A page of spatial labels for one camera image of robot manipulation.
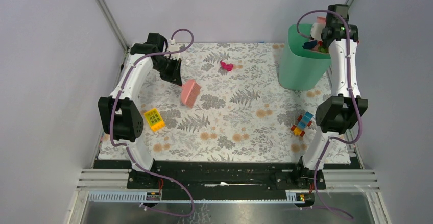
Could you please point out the magenta paper scrap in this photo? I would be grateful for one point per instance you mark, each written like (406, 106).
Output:
(226, 66)

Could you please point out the colourful toy block car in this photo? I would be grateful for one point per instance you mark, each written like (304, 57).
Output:
(303, 122)

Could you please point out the pink plastic dustpan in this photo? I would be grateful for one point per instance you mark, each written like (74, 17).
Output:
(320, 19)

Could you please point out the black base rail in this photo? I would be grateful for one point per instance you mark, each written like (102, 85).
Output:
(220, 180)

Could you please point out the green plastic trash bin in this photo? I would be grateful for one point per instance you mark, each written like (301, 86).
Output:
(300, 69)

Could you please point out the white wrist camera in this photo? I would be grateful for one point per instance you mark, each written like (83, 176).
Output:
(316, 31)
(174, 46)

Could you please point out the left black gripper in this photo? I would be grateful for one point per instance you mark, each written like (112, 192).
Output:
(174, 76)

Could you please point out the floral patterned table mat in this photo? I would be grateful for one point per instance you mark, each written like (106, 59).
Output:
(243, 115)

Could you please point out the yellow toy block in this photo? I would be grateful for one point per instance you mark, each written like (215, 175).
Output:
(154, 119)

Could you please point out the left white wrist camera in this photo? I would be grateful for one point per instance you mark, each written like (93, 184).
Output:
(174, 46)

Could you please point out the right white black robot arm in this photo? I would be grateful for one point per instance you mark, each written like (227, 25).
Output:
(343, 109)

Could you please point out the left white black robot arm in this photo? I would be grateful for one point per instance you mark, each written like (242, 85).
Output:
(120, 115)

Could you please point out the small navy paper scrap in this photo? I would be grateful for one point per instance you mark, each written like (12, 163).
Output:
(310, 45)

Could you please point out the pink plastic hand brush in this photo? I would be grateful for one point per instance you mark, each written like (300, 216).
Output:
(190, 92)

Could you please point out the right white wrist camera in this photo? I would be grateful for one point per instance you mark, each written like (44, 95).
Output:
(316, 31)

